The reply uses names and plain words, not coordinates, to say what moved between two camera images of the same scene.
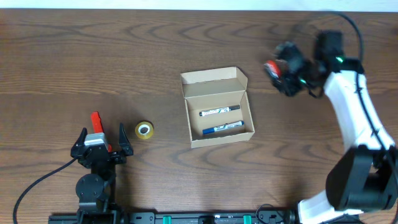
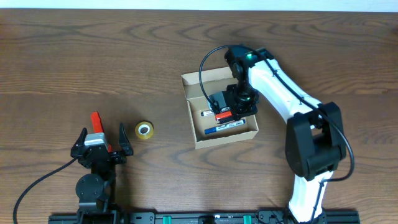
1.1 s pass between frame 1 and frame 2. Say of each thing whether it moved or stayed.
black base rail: stayed
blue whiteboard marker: stayed
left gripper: stayed
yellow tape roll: stayed
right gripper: moved
